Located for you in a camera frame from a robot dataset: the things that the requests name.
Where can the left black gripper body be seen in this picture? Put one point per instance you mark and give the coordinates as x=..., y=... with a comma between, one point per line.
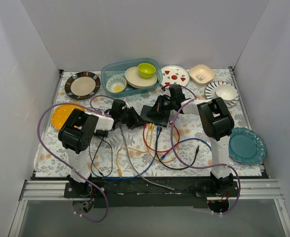
x=131, y=118

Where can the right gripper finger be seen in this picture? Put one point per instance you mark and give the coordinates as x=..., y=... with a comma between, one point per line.
x=154, y=111
x=164, y=108

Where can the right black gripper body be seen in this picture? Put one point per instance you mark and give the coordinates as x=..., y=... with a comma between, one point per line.
x=162, y=106

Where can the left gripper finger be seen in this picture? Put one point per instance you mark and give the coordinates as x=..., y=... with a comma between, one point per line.
x=136, y=118
x=129, y=123

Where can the black network switch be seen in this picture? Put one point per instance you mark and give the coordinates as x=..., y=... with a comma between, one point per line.
x=158, y=120

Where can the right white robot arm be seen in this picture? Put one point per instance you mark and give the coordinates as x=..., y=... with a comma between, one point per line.
x=216, y=121

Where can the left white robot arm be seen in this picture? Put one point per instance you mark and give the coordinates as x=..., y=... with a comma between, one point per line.
x=79, y=128

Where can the white plate red shapes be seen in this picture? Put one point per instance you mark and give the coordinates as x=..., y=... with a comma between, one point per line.
x=174, y=74

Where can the black power adapter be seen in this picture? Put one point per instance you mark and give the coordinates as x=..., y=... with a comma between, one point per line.
x=101, y=133

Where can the floral table mat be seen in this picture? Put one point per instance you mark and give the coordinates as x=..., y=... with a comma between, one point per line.
x=189, y=126

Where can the blue patterned small bowl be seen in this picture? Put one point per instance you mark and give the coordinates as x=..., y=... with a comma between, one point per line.
x=116, y=84

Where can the beige square panda bowl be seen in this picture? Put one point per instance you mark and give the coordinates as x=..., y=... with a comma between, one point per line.
x=201, y=74

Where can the blue striped plate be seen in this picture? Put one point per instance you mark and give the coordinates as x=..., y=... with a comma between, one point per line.
x=210, y=91

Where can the beige plate stack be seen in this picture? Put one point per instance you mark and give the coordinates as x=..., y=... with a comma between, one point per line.
x=134, y=78

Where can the lime green bowl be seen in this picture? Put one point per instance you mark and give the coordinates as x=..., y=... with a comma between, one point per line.
x=146, y=70

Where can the teal plastic basin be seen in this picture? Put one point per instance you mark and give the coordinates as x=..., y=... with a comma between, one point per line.
x=120, y=68

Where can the white bowl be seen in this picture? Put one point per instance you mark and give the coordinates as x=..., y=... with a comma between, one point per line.
x=227, y=92

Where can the brown rimmed plate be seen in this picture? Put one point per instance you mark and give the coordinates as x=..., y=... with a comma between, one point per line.
x=82, y=85

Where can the yellow dotted plate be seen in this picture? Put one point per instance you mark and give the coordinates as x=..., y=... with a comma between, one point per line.
x=61, y=113

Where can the teal scalloped plate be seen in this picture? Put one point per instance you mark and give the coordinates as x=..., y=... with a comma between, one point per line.
x=246, y=147

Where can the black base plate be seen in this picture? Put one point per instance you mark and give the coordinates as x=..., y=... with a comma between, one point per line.
x=158, y=192

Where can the aluminium frame rail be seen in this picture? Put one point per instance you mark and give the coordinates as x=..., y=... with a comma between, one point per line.
x=248, y=189

